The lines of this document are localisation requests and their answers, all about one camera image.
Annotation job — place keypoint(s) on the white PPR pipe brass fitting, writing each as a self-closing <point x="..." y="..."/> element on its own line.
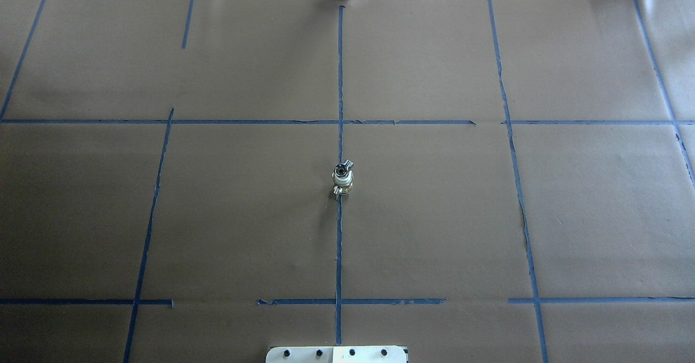
<point x="342" y="185"/>

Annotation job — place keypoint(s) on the small chrome angle valve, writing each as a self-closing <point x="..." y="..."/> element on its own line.
<point x="344" y="168"/>

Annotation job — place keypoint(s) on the brown paper table cover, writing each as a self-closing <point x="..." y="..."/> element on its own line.
<point x="472" y="180"/>

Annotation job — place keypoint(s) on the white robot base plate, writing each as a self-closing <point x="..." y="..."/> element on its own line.
<point x="336" y="354"/>

